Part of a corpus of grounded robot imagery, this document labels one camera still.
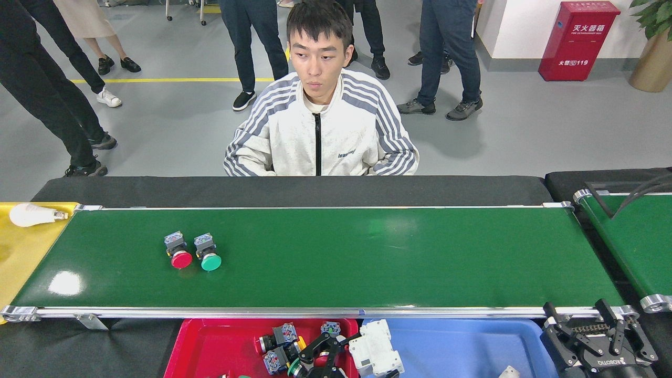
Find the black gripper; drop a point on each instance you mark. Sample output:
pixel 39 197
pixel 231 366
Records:
pixel 609 367

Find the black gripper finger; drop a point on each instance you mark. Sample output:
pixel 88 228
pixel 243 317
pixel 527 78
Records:
pixel 392 374
pixel 328 341

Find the white circuit breaker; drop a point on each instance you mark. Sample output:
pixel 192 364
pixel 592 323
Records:
pixel 509 374
pixel 375 349

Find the green push button switch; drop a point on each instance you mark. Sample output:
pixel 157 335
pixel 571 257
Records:
pixel 294 370

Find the red push button switch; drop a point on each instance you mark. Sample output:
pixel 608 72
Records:
pixel 283 333

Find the yellow push button switch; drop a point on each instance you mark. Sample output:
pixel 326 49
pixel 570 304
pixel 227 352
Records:
pixel 275 359

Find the blue plastic tray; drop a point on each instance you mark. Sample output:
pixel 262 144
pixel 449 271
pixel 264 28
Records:
pixel 462 349

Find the wide green conveyor belt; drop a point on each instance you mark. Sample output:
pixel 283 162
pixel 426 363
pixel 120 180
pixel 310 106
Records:
pixel 367 257

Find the narrow green conveyor belt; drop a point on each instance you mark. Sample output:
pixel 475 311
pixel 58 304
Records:
pixel 640 241

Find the red plastic tray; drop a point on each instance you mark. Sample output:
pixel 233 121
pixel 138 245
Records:
pixel 210 349

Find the yellow plastic tray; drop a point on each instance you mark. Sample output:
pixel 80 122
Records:
pixel 21 257

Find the green mushroom push button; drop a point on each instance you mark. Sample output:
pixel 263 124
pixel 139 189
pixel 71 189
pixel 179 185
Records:
pixel 211 261

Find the seated person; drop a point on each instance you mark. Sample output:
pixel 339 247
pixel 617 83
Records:
pixel 320 136

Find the standing person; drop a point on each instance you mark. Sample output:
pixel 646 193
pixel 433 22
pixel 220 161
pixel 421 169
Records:
pixel 37 89
pixel 252 37
pixel 370 26
pixel 415 59
pixel 446 47
pixel 68 47
pixel 79 16

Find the red fire extinguisher cabinet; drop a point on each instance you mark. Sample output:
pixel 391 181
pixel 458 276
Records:
pixel 577 44

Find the white light bulb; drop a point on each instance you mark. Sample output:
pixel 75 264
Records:
pixel 30 215

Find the green potted plant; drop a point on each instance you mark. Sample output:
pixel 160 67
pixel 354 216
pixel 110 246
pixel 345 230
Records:
pixel 656 16

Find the white wheeled stand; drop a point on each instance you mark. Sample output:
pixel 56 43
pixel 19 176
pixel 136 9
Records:
pixel 202 13

